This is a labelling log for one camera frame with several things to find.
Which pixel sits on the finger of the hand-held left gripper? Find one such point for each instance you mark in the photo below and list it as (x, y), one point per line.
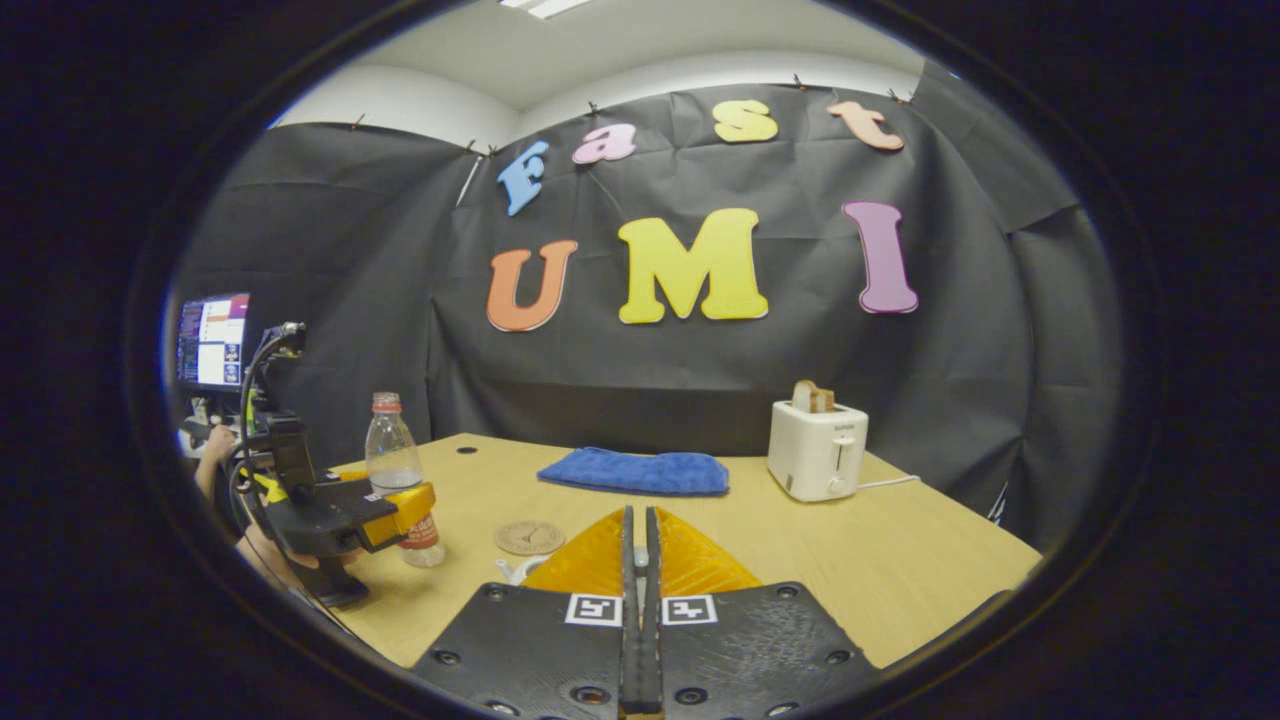
(350, 476)
(410, 505)

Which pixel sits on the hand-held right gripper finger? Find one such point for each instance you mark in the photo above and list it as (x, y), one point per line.
(629, 650)
(651, 650)

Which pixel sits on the clear plastic water bottle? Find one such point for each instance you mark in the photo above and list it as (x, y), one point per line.
(392, 450)

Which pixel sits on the white teacup lid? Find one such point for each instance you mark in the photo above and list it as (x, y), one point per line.
(640, 556)

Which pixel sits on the round cork coaster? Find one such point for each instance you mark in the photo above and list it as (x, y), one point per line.
(530, 538)

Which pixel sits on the white teacup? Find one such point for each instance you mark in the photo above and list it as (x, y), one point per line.
(518, 570)

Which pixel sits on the blue towel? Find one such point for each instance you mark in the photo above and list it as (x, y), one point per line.
(640, 472)

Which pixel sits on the computer monitor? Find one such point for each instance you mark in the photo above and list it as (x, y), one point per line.
(212, 345)

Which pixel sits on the white toaster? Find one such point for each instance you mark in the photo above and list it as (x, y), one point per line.
(815, 450)

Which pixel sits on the bread slice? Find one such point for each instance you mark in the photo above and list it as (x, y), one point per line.
(808, 396)

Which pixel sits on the ceiling light panel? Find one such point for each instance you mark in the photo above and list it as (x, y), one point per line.
(545, 6)

